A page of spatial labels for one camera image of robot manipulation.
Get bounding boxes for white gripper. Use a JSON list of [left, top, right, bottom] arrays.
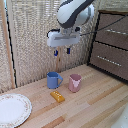
[[46, 27, 82, 57]]

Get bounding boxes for blue mug with handle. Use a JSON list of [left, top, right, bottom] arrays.
[[46, 71, 64, 90]]

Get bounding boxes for beige woven blind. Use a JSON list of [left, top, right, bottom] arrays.
[[6, 0, 101, 88]]

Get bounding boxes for pink mug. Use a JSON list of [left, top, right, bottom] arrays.
[[68, 73, 83, 94]]

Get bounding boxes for yellow rectangular block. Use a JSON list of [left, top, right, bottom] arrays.
[[49, 90, 66, 103]]

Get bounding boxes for dark brown wooden dresser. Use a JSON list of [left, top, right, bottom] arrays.
[[87, 9, 128, 82]]

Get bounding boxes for white floral rim plate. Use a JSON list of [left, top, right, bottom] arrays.
[[0, 93, 33, 128]]

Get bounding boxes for pale grey object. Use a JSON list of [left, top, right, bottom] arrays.
[[111, 104, 128, 128]]

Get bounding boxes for silver drawer handle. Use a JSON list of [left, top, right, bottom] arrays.
[[96, 55, 122, 67], [105, 28, 128, 36]]

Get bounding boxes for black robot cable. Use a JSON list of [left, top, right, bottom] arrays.
[[79, 15, 128, 37]]

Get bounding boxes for light wooden post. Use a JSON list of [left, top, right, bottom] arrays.
[[0, 0, 17, 90]]

